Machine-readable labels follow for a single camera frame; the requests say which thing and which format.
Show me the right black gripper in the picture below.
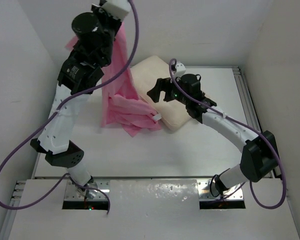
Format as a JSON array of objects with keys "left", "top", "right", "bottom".
[{"left": 147, "top": 74, "right": 190, "bottom": 106}]

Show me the metal base plate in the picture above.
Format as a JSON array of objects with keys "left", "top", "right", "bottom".
[
  {"left": 64, "top": 180, "right": 110, "bottom": 202},
  {"left": 197, "top": 180, "right": 245, "bottom": 200}
]

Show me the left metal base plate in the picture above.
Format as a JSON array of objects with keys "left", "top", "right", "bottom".
[{"left": 64, "top": 180, "right": 110, "bottom": 202}]

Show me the white front cover panel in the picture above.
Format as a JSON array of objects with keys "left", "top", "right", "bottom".
[{"left": 9, "top": 179, "right": 299, "bottom": 240}]

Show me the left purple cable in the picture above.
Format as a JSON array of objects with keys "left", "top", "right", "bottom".
[{"left": 0, "top": 0, "right": 140, "bottom": 215}]

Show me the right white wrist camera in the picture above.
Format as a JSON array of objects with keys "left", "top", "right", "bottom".
[{"left": 172, "top": 61, "right": 186, "bottom": 78}]

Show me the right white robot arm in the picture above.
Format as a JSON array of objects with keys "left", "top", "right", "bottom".
[{"left": 157, "top": 74, "right": 279, "bottom": 198}]

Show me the aluminium frame rail left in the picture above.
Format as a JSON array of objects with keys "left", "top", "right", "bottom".
[{"left": 0, "top": 180, "right": 26, "bottom": 240}]

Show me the cream pillow with bear print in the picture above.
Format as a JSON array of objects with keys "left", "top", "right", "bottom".
[{"left": 131, "top": 55, "right": 199, "bottom": 132}]

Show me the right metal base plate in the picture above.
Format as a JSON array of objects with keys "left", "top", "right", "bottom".
[{"left": 197, "top": 180, "right": 245, "bottom": 200}]

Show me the pink pillowcase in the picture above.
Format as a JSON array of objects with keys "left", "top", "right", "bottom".
[{"left": 65, "top": 21, "right": 163, "bottom": 138}]

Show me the white pillow care tag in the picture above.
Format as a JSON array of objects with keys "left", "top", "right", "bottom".
[{"left": 152, "top": 113, "right": 162, "bottom": 122}]

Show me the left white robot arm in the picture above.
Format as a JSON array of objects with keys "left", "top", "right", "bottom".
[{"left": 30, "top": 0, "right": 137, "bottom": 186}]

